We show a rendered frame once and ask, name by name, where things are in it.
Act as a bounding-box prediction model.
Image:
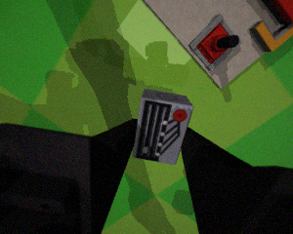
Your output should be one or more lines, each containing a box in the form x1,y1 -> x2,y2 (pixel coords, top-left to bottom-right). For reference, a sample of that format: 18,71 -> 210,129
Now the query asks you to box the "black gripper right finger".
181,127 -> 293,234

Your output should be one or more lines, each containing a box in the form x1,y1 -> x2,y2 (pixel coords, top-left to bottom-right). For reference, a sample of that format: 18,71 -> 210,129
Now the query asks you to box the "grey flat base plate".
144,0 -> 293,89

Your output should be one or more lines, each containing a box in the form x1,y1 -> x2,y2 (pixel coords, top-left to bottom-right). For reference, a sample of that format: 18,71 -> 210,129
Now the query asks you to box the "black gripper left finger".
0,119 -> 138,234

